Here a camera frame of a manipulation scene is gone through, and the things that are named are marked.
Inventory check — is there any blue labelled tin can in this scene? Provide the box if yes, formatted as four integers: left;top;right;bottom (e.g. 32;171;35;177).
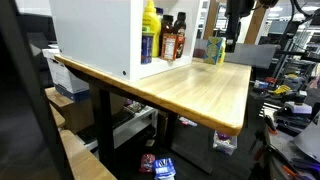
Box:
141;31;155;65

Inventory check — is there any clear plastic container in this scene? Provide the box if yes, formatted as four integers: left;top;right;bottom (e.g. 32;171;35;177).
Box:
212;130;238;156

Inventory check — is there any brown cardboard box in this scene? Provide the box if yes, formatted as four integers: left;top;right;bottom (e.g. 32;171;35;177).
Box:
44;87;125;134

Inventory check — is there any black table leg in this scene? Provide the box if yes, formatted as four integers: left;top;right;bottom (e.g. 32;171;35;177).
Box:
166;113;214;175

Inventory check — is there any black camera stand post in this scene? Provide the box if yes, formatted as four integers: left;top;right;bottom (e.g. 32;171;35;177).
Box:
0;0;74;180

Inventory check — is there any yellow mustard bottle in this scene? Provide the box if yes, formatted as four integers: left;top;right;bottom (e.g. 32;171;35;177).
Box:
142;0;162;58

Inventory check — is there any black keyboard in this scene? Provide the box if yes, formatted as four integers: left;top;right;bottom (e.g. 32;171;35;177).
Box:
77;109;136;144

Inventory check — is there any white low shelf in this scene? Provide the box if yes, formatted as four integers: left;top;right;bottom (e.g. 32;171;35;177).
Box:
75;105;159;151

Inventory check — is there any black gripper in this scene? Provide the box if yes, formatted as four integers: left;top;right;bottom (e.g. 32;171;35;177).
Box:
226;15;242;54

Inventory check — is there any white shelf cabinet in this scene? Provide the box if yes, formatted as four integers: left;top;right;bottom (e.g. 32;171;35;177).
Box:
49;0;201;83

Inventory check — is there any red soup can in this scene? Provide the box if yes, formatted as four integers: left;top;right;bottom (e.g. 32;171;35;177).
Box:
160;32;178;62

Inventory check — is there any wooden bench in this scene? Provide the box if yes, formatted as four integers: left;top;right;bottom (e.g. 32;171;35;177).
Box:
49;104;118;180

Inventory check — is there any white and purple device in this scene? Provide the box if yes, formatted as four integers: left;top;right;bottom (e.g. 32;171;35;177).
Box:
283;100;313;115

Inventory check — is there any blue snack packet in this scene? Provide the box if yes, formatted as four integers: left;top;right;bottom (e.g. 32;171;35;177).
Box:
152;157;177;180

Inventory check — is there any chocolate fudge syrup bottle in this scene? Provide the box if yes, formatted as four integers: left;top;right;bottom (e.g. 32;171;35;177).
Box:
173;11;188;59

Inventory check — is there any metal storage rack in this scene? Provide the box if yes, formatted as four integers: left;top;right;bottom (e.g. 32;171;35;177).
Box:
273;29;320;81

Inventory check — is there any red snack packet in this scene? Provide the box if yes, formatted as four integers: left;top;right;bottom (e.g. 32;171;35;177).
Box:
139;153;157;174

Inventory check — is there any yellow hand tool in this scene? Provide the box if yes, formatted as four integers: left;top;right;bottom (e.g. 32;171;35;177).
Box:
273;84;293;96

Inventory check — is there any white and blue file box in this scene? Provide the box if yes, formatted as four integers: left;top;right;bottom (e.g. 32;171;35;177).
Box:
42;48;91;103

